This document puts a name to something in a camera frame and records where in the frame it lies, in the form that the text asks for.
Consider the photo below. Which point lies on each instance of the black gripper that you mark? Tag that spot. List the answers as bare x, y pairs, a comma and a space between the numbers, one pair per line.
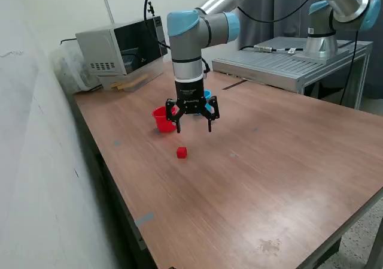
190, 96

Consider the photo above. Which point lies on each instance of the red cube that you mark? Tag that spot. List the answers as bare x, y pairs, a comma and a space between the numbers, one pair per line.
181, 152

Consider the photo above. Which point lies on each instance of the aluminium robot base platform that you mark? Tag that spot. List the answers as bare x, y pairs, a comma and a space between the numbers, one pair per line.
269, 62

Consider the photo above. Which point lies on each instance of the silver blue-jointed robot arm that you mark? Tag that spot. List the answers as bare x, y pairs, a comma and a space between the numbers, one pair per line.
185, 50

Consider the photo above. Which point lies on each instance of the blue plastic cup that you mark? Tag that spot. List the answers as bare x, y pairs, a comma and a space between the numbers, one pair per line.
207, 93

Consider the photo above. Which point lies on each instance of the red plastic cup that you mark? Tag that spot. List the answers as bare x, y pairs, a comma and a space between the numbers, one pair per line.
160, 123

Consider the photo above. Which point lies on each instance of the long wooden stick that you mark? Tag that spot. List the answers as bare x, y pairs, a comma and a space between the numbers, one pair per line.
136, 81

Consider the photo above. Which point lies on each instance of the small wooden block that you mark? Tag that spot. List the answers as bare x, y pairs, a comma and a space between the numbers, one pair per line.
116, 86

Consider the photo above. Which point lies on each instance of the silver microwave oven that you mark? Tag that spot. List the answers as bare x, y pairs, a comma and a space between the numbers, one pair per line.
104, 47

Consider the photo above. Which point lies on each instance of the thin white rod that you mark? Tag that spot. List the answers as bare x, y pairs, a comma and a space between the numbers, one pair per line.
108, 10

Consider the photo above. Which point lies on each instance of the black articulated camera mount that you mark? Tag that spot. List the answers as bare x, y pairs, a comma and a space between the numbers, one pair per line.
150, 9

